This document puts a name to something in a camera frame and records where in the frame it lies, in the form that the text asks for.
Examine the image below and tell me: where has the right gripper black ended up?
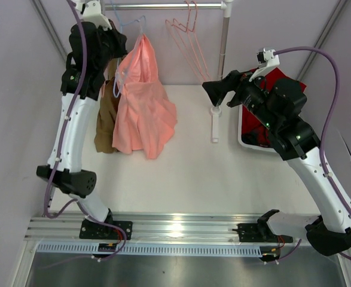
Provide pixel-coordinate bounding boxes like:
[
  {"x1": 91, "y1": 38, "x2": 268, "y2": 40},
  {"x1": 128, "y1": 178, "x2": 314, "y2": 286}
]
[{"x1": 203, "y1": 67, "x2": 279, "y2": 131}]

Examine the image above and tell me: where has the blue wire hanger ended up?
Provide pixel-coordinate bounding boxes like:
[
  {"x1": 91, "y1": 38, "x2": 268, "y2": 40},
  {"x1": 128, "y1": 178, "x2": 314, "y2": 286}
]
[{"x1": 109, "y1": 0, "x2": 147, "y2": 99}]

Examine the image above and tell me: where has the pink skirt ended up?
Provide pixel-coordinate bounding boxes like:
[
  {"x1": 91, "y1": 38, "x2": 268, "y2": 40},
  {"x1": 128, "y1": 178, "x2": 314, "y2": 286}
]
[{"x1": 112, "y1": 34, "x2": 178, "y2": 160}]

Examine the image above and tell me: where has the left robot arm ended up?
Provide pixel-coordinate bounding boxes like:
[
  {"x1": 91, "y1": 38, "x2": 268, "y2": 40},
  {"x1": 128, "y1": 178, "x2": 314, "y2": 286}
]
[{"x1": 36, "y1": 21, "x2": 127, "y2": 239}]

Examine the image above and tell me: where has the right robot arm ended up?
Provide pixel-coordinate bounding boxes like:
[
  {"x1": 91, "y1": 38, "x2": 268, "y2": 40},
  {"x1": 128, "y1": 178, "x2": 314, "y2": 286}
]
[{"x1": 202, "y1": 71, "x2": 351, "y2": 256}]

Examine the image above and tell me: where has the pink hanger middle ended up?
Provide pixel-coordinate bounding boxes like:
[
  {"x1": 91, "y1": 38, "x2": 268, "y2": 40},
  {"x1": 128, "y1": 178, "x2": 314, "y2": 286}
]
[{"x1": 165, "y1": 17, "x2": 210, "y2": 81}]

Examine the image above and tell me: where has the pink hanger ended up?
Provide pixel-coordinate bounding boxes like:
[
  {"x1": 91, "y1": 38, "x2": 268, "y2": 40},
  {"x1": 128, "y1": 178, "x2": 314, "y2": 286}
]
[
  {"x1": 165, "y1": 17, "x2": 210, "y2": 81},
  {"x1": 172, "y1": 1, "x2": 212, "y2": 80}
]

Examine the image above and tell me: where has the pink hanger right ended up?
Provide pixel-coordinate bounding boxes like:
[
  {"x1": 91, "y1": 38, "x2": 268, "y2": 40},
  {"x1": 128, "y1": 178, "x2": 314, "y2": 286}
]
[{"x1": 172, "y1": 1, "x2": 212, "y2": 80}]

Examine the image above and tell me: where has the white laundry basket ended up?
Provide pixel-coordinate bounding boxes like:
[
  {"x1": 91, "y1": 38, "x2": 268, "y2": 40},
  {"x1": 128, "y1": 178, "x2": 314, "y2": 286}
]
[{"x1": 238, "y1": 105, "x2": 276, "y2": 154}]

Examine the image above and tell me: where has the red garment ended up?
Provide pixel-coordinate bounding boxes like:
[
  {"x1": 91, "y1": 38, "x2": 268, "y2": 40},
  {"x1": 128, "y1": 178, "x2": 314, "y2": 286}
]
[{"x1": 241, "y1": 67, "x2": 308, "y2": 145}]

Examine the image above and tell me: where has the tan brown garment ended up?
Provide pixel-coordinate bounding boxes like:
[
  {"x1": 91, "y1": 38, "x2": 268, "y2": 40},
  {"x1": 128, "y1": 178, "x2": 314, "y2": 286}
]
[{"x1": 94, "y1": 59, "x2": 120, "y2": 154}]

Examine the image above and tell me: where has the metal clothes rack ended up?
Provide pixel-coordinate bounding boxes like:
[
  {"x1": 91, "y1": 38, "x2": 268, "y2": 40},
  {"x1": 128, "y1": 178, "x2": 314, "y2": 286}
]
[{"x1": 107, "y1": 1, "x2": 233, "y2": 144}]

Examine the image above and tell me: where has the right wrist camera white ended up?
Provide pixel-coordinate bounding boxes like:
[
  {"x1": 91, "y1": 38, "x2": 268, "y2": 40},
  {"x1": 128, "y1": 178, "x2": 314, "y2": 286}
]
[{"x1": 249, "y1": 47, "x2": 280, "y2": 82}]

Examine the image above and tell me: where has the right black mount plate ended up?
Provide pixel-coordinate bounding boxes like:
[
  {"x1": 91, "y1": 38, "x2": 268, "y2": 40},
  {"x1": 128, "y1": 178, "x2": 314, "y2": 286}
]
[{"x1": 232, "y1": 223, "x2": 294, "y2": 243}]

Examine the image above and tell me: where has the black mount plate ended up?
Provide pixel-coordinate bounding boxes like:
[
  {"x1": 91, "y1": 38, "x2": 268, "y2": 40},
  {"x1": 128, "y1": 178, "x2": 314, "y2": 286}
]
[
  {"x1": 232, "y1": 223, "x2": 294, "y2": 243},
  {"x1": 79, "y1": 219, "x2": 133, "y2": 240}
]

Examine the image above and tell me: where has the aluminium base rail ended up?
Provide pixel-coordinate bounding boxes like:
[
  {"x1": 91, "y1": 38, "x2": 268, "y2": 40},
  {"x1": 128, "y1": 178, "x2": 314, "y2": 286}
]
[{"x1": 24, "y1": 212, "x2": 259, "y2": 245}]

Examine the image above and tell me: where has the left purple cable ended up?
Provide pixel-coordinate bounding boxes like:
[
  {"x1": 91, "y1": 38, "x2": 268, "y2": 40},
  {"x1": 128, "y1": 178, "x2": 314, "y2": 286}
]
[{"x1": 42, "y1": 0, "x2": 128, "y2": 264}]

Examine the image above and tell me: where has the purple cable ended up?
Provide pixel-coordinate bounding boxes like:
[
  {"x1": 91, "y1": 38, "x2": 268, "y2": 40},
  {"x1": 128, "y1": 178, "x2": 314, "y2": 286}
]
[
  {"x1": 261, "y1": 45, "x2": 351, "y2": 265},
  {"x1": 42, "y1": 0, "x2": 128, "y2": 264}
]

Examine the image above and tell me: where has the left black mount plate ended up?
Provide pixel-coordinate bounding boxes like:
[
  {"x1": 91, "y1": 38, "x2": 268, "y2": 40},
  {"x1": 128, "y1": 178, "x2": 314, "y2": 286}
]
[{"x1": 79, "y1": 219, "x2": 133, "y2": 240}]

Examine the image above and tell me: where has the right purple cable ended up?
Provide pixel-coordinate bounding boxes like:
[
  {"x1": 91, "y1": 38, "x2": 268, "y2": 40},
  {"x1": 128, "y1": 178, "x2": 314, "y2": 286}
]
[{"x1": 261, "y1": 45, "x2": 351, "y2": 265}]

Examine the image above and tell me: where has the white slotted cable duct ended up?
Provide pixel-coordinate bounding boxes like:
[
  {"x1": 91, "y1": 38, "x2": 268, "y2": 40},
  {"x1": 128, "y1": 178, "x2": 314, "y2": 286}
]
[{"x1": 36, "y1": 242, "x2": 262, "y2": 258}]

